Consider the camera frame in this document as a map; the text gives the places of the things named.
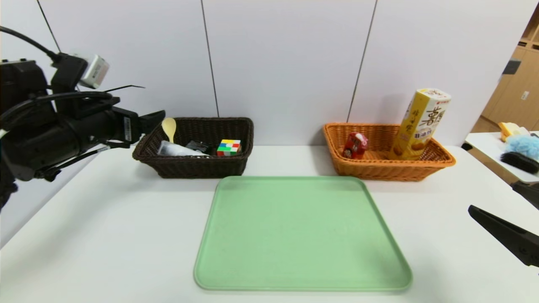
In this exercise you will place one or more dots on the dark brown wicker basket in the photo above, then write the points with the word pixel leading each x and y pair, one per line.
pixel 198 166

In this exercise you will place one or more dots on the black squeeze tube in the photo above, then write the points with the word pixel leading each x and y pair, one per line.
pixel 198 146

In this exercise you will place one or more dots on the dark grey wall box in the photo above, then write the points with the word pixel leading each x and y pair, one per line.
pixel 510 67

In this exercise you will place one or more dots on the light green plastic tray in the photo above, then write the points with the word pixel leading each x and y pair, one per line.
pixel 303 235

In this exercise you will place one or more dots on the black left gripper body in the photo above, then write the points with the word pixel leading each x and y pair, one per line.
pixel 128 125

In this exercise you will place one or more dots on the wooden cabinet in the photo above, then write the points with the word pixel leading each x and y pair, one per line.
pixel 513 105

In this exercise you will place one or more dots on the colourful puzzle cube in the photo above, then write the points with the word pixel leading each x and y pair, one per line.
pixel 228 148

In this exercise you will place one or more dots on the black and orange left arm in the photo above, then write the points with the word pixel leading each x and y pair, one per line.
pixel 33 139

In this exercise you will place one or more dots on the black brush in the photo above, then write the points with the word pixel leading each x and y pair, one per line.
pixel 520 162

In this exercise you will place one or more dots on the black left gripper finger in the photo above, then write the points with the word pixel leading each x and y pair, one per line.
pixel 151 120

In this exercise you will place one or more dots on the orange wicker basket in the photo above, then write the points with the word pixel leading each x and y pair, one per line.
pixel 379 166

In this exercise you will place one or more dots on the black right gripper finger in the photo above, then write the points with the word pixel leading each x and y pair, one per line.
pixel 509 233
pixel 528 193

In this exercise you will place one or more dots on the yellow hexagonal biscuit box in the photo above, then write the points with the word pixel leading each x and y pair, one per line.
pixel 417 130

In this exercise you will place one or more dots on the small red drink carton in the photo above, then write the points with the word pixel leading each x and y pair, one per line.
pixel 355 145

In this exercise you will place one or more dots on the white bottle with grey cap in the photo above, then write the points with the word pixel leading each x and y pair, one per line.
pixel 174 149

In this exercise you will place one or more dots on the blue fluffy duster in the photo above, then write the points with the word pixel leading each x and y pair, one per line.
pixel 524 146

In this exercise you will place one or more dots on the yellow sponge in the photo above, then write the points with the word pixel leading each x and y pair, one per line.
pixel 510 128

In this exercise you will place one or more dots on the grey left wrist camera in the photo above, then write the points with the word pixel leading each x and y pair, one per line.
pixel 94 70

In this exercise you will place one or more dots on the white side table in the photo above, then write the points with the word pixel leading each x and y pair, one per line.
pixel 484 145

